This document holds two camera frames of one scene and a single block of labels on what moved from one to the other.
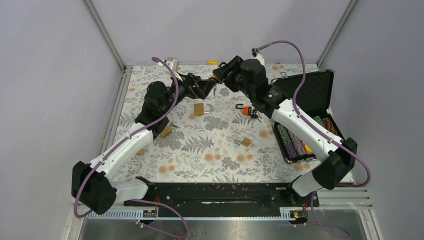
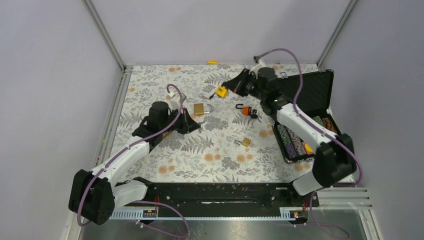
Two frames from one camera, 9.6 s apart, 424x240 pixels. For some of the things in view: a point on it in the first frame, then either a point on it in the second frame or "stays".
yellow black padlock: (216, 78) to (221, 91)
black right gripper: (222, 72) to (237, 82)
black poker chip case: (315, 97) stays
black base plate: (222, 199) stays
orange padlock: (246, 110) stays
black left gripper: (191, 83) to (188, 124)
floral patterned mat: (206, 140) stays
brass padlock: (200, 109) stays
